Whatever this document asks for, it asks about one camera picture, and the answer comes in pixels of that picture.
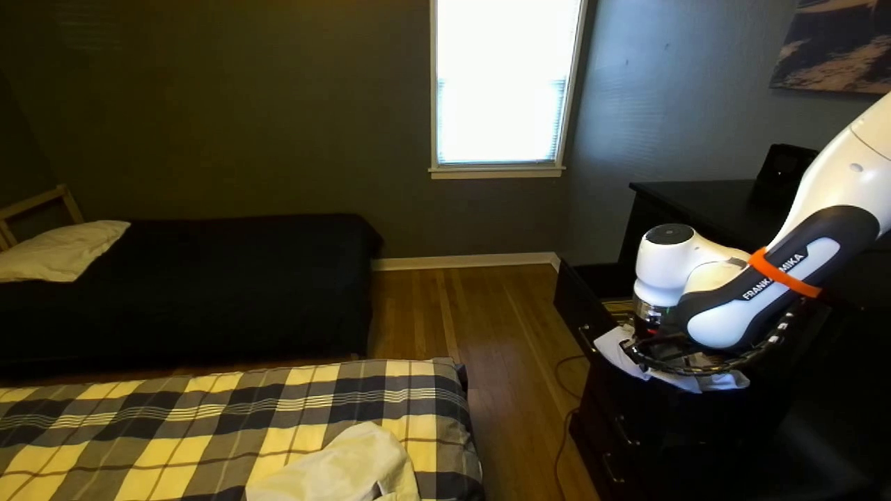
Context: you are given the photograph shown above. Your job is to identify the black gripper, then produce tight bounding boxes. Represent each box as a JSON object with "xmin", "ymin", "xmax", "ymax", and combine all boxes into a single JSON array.
[{"xmin": 619, "ymin": 314, "xmax": 796, "ymax": 376}]

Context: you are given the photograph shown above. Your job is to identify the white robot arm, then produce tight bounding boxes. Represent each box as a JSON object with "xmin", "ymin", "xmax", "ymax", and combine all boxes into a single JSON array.
[{"xmin": 619, "ymin": 95, "xmax": 891, "ymax": 376}]

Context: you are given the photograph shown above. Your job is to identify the black dresser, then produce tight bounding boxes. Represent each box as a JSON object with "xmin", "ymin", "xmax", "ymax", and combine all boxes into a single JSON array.
[{"xmin": 554, "ymin": 179, "xmax": 891, "ymax": 501}]

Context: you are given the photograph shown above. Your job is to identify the black device on dresser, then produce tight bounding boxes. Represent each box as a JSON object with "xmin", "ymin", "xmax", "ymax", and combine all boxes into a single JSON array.
[{"xmin": 750, "ymin": 145, "xmax": 817, "ymax": 210}]

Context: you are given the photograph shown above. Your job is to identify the bright window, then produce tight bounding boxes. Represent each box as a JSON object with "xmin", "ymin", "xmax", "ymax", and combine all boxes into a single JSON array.
[{"xmin": 428, "ymin": 0, "xmax": 591, "ymax": 182}]

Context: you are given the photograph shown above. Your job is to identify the white towel on bed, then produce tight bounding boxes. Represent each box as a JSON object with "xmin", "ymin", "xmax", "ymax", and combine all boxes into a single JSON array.
[{"xmin": 245, "ymin": 423, "xmax": 421, "ymax": 501}]

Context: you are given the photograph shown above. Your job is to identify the black covered bed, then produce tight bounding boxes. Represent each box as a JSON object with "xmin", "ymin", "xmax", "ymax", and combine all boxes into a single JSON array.
[{"xmin": 0, "ymin": 216, "xmax": 381, "ymax": 380}]

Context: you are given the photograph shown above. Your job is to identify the plaid bed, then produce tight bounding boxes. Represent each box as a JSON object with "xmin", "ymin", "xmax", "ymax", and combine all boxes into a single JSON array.
[{"xmin": 0, "ymin": 359, "xmax": 484, "ymax": 501}]

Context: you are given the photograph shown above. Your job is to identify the white pillow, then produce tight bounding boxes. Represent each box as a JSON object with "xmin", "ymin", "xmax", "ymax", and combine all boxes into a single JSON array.
[{"xmin": 0, "ymin": 220, "xmax": 128, "ymax": 284}]

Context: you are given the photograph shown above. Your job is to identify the black hanging cable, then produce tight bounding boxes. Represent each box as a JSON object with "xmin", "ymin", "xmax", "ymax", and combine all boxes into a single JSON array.
[{"xmin": 552, "ymin": 351, "xmax": 594, "ymax": 501}]

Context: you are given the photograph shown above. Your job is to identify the wall picture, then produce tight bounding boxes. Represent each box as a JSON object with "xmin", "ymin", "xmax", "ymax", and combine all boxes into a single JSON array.
[{"xmin": 771, "ymin": 0, "xmax": 891, "ymax": 95}]

